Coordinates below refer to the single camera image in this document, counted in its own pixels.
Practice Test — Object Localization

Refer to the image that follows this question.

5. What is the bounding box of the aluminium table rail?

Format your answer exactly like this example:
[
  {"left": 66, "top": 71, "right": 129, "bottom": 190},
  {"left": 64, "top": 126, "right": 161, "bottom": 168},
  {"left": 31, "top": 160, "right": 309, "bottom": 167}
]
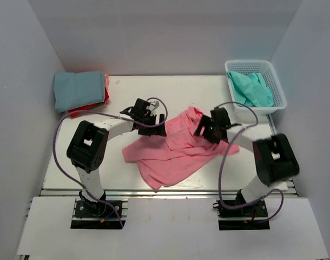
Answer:
[{"left": 40, "top": 188, "right": 298, "bottom": 199}]

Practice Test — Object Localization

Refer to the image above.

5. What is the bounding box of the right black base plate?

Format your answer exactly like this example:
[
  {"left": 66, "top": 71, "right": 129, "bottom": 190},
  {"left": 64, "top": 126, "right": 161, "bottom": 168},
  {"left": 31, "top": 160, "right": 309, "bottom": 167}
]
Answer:
[{"left": 212, "top": 199, "right": 271, "bottom": 231}]

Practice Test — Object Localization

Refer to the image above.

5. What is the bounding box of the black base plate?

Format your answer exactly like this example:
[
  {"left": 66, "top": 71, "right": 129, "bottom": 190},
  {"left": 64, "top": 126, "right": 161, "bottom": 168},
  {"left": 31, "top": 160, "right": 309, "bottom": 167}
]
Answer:
[
  {"left": 70, "top": 200, "right": 123, "bottom": 230},
  {"left": 212, "top": 199, "right": 271, "bottom": 231}
]

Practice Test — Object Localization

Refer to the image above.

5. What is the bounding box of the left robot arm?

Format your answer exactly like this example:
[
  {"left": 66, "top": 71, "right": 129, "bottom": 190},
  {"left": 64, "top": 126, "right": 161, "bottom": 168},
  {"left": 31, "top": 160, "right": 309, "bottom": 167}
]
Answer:
[{"left": 67, "top": 97, "right": 168, "bottom": 203}]

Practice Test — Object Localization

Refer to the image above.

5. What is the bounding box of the folded blue-grey t shirt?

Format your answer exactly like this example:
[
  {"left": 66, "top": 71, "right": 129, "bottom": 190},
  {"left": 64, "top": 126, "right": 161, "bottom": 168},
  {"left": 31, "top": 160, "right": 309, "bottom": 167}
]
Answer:
[{"left": 54, "top": 71, "right": 105, "bottom": 113}]

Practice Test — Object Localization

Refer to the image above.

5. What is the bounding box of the teal t shirt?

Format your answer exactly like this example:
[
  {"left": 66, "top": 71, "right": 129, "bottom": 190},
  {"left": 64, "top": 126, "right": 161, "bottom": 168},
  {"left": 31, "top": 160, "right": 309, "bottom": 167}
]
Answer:
[{"left": 227, "top": 71, "right": 274, "bottom": 107}]

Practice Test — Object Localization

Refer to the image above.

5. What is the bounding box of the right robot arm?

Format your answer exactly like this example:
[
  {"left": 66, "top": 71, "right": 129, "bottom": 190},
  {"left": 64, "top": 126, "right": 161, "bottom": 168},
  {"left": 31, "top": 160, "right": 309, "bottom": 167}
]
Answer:
[{"left": 194, "top": 107, "right": 300, "bottom": 210}]

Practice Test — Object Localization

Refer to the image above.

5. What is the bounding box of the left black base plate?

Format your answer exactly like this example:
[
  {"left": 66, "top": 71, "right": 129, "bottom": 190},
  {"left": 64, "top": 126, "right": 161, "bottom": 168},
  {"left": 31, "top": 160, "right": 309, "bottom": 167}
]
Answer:
[{"left": 70, "top": 200, "right": 123, "bottom": 230}]

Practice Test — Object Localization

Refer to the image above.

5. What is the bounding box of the folded light pink t shirt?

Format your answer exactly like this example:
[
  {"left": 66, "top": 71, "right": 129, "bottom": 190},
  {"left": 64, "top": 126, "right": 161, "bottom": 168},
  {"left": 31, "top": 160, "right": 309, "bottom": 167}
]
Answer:
[{"left": 104, "top": 74, "right": 109, "bottom": 89}]

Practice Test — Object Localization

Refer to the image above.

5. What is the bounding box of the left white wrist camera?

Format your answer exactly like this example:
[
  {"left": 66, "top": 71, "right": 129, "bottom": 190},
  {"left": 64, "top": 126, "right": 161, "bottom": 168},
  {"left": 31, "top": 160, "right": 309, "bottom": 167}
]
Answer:
[{"left": 149, "top": 101, "right": 160, "bottom": 111}]

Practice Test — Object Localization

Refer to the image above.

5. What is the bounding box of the white plastic basket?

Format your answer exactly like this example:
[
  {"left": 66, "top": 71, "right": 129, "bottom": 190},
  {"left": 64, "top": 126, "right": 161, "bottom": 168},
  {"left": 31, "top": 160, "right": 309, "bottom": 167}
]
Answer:
[{"left": 225, "top": 60, "right": 287, "bottom": 115}]

